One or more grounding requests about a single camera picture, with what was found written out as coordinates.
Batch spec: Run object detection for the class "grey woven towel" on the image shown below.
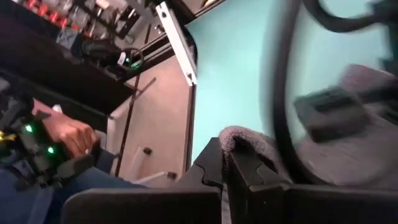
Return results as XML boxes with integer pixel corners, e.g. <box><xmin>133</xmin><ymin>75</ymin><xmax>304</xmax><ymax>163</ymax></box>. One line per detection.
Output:
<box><xmin>217</xmin><ymin>63</ymin><xmax>398</xmax><ymax>191</ymax></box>

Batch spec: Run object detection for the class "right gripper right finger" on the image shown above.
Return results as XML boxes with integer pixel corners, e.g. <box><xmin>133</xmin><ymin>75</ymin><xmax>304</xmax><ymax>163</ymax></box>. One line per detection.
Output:
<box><xmin>225</xmin><ymin>146</ymin><xmax>398</xmax><ymax>224</ymax></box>

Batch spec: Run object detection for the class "black aluminium table frame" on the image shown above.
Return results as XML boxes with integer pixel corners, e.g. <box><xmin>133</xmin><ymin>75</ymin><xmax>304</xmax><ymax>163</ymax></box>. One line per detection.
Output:
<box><xmin>133</xmin><ymin>0</ymin><xmax>228</xmax><ymax>174</ymax></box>

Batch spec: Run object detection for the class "person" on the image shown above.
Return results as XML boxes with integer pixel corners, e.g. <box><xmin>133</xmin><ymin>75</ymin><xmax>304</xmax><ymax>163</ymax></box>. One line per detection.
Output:
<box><xmin>0</xmin><ymin>99</ymin><xmax>149</xmax><ymax>224</ymax></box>

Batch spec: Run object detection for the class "black leader arm handle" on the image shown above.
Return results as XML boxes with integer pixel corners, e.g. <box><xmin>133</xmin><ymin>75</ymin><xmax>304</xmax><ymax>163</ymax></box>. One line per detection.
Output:
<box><xmin>0</xmin><ymin>71</ymin><xmax>96</xmax><ymax>190</ymax></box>

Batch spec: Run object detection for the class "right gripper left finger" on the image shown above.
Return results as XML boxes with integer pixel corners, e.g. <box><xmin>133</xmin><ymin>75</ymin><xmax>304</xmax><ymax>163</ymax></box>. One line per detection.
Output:
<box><xmin>60</xmin><ymin>136</ymin><xmax>225</xmax><ymax>224</ymax></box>

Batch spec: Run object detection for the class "person's hand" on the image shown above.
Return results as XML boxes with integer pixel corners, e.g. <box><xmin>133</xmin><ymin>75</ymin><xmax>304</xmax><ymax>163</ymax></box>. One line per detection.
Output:
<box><xmin>32</xmin><ymin>99</ymin><xmax>100</xmax><ymax>159</ymax></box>

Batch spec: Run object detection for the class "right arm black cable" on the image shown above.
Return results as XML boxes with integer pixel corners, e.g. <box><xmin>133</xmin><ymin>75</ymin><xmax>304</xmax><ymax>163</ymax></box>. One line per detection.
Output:
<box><xmin>271</xmin><ymin>0</ymin><xmax>317</xmax><ymax>185</ymax></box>

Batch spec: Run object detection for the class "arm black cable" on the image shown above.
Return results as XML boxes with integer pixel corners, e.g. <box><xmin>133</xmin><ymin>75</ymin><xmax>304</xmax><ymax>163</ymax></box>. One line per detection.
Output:
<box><xmin>271</xmin><ymin>0</ymin><xmax>317</xmax><ymax>185</ymax></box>
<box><xmin>303</xmin><ymin>0</ymin><xmax>385</xmax><ymax>34</ymax></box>

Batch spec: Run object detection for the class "green table mat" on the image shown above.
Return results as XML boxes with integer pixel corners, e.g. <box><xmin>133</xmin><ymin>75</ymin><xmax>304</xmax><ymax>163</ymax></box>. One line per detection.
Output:
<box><xmin>183</xmin><ymin>0</ymin><xmax>398</xmax><ymax>166</ymax></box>

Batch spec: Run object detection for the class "black side desk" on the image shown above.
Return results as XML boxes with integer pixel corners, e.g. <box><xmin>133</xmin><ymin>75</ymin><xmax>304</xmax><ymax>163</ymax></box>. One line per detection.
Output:
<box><xmin>0</xmin><ymin>0</ymin><xmax>137</xmax><ymax>114</ymax></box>

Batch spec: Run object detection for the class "silver arm base bracket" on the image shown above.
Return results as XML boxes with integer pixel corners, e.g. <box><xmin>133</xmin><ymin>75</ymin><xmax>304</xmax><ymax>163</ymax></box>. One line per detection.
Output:
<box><xmin>155</xmin><ymin>1</ymin><xmax>198</xmax><ymax>86</ymax></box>

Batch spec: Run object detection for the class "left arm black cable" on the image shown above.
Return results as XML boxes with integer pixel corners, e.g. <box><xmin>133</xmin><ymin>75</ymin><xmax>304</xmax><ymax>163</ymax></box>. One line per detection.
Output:
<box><xmin>303</xmin><ymin>0</ymin><xmax>385</xmax><ymax>34</ymax></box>

